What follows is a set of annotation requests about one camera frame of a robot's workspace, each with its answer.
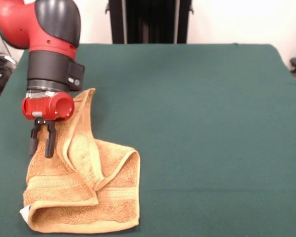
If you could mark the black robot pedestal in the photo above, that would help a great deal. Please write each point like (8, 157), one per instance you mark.
(150, 19)

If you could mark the orange terry towel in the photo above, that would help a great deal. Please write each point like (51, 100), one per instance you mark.
(76, 185)

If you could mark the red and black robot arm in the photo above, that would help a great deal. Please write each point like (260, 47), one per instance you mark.
(49, 66)

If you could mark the dark green table cloth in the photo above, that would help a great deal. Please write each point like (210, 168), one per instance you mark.
(187, 123)

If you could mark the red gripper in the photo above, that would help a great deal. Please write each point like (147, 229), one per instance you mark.
(47, 107)

